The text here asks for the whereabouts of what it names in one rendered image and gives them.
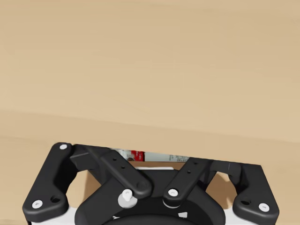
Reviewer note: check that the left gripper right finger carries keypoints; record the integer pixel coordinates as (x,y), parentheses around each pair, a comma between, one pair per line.
(252,187)

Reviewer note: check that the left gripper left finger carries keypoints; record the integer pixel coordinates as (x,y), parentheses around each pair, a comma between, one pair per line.
(58,168)

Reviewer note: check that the pale wooden shelf unit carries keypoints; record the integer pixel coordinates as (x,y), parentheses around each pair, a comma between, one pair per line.
(150,70)

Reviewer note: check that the red and white carton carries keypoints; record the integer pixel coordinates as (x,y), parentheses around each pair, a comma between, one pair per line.
(137,155)

